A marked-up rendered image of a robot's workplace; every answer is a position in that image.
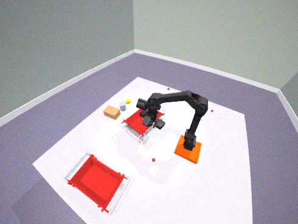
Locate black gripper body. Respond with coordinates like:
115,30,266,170
139,110,165,130

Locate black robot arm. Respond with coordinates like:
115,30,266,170
136,91,208,151

